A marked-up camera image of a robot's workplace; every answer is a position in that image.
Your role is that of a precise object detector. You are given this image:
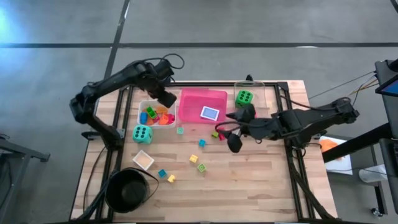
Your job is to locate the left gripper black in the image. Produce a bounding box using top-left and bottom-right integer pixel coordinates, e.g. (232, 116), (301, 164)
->
(141, 58), (177, 109)

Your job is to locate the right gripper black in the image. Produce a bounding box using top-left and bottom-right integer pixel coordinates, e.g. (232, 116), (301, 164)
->
(226, 104), (276, 153)

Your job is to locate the green foam die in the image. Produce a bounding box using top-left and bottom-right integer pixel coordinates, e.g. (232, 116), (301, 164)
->
(234, 89), (254, 110)

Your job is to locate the blue playing card box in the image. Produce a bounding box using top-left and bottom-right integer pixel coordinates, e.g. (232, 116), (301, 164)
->
(200, 105), (221, 122)

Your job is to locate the teal foam die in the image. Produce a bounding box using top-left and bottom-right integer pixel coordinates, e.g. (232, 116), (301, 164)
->
(132, 124), (154, 145)

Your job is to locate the white square tile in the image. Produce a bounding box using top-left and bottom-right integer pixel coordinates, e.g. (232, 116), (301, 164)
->
(132, 149), (155, 172)

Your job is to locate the pink plastic bin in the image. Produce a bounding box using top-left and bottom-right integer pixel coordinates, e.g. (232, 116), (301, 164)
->
(179, 87), (228, 125)

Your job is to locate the white plastic bin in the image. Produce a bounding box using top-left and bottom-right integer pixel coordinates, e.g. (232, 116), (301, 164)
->
(137, 100), (177, 129)

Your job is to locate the clear plastic bin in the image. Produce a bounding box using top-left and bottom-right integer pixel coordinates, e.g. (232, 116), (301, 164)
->
(233, 80), (267, 125)

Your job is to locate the orange object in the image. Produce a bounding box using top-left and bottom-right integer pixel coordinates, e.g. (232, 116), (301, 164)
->
(321, 139), (340, 154)

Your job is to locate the black pumpkin bucket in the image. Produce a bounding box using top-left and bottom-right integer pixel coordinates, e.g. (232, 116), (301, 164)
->
(104, 167), (160, 215)

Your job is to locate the white paper sheet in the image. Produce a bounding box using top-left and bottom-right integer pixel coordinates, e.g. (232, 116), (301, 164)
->
(319, 135), (354, 175)

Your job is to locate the black diagonal beam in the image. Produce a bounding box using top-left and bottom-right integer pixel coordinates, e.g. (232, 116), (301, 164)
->
(322, 122), (393, 164)

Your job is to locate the grey metal cart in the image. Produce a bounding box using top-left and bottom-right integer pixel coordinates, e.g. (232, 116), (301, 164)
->
(0, 136), (51, 220)

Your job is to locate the blue screen laptop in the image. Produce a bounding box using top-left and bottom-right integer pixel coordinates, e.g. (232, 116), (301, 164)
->
(374, 73), (398, 97)

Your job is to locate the dark grey cabinet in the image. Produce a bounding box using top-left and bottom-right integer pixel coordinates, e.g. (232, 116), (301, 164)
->
(374, 58), (398, 216)

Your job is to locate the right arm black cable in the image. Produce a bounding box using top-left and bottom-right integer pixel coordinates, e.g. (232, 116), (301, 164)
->
(214, 121), (249, 141)

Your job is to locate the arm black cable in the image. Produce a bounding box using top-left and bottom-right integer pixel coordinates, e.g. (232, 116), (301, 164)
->
(141, 52), (186, 82)
(214, 121), (249, 141)

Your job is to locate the black aluminium table frame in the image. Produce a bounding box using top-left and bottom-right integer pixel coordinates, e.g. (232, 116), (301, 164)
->
(74, 80), (338, 223)

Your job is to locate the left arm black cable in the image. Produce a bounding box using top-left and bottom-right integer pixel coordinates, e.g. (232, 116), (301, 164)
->
(141, 52), (186, 82)

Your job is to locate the yellow grey wire bundle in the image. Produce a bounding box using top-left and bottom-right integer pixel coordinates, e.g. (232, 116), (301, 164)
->
(307, 70), (379, 110)

